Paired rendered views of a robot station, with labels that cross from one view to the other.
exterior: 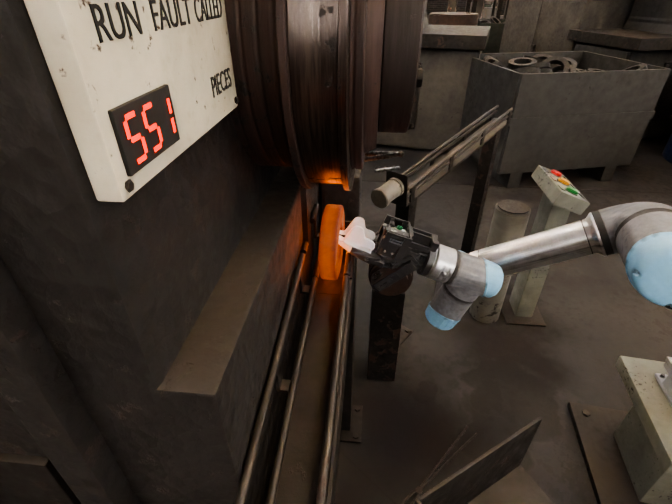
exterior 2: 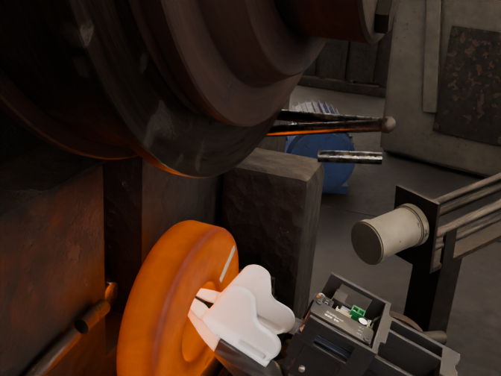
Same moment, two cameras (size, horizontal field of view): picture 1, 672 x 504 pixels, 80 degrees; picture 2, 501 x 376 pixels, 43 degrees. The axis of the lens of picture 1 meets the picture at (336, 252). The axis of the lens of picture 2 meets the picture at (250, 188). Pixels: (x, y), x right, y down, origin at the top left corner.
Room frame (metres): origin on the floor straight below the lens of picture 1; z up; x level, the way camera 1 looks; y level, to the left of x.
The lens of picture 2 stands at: (0.27, -0.13, 1.04)
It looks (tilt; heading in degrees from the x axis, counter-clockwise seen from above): 22 degrees down; 12
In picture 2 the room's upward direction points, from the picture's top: 4 degrees clockwise
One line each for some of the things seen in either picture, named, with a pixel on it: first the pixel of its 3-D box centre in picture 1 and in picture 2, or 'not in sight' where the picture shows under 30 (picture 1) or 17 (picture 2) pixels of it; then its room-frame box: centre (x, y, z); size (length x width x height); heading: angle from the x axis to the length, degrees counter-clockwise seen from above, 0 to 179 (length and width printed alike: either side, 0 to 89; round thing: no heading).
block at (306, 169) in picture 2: (340, 212); (264, 255); (0.94, -0.01, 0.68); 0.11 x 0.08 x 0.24; 84
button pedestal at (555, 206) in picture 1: (539, 251); not in sight; (1.31, -0.80, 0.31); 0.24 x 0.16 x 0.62; 174
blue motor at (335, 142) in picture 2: not in sight; (313, 143); (2.98, 0.19, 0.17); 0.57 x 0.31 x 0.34; 14
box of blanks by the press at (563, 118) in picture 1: (542, 113); not in sight; (3.02, -1.52, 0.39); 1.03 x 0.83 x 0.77; 99
